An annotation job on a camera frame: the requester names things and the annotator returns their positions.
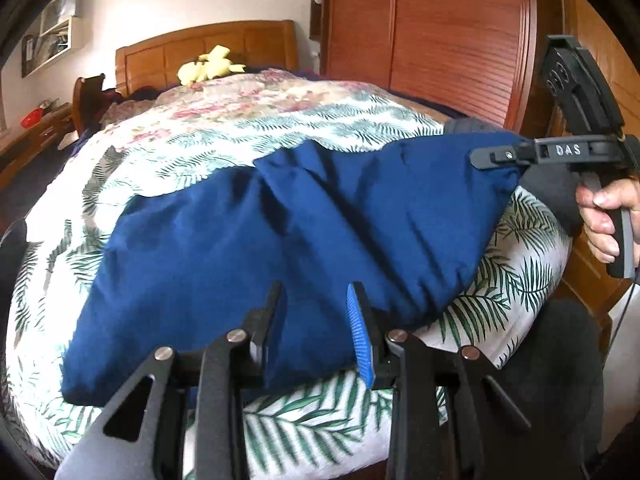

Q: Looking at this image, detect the wooden bed headboard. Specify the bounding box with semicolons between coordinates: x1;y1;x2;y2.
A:
115;20;299;96

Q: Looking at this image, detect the wooden chair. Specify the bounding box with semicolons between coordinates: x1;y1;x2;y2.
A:
72;74;124;134

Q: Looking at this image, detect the dark grey folded garment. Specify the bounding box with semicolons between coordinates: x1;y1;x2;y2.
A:
444;117;582;237

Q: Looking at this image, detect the leaf and floral bedspread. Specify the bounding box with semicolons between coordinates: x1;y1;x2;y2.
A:
1;70;570;479

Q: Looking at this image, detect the navy blue suit jacket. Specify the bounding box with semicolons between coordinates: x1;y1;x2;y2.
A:
61;131;520;406

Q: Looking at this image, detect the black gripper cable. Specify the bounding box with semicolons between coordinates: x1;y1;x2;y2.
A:
606;263;640;356

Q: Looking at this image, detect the yellow plush toy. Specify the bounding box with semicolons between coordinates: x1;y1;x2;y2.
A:
177;44;246;86

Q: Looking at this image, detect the red bowl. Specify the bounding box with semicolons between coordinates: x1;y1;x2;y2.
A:
21;107;43;129

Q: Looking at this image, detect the wooden louvered wardrobe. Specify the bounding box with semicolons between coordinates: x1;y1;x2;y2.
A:
309;0;640;321

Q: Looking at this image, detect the person's right hand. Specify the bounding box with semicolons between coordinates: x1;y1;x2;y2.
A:
576;179;640;266

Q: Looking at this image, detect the black folded garment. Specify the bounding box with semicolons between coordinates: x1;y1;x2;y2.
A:
0;218;27;312

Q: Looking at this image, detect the white wall shelf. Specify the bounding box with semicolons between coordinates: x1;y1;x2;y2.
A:
21;0;85;78

